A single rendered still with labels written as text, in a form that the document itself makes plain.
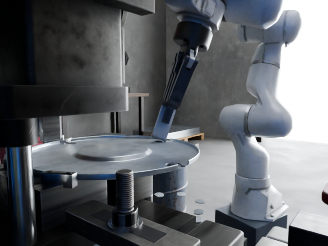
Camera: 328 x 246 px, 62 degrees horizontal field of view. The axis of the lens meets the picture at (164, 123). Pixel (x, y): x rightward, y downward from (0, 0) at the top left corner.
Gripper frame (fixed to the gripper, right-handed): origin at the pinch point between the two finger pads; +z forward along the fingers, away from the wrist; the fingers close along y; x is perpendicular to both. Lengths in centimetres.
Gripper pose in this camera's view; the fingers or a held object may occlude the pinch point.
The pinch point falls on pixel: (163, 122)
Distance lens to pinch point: 56.8
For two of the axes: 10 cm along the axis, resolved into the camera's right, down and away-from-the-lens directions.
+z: -3.2, 9.5, 0.5
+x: -9.3, -3.0, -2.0
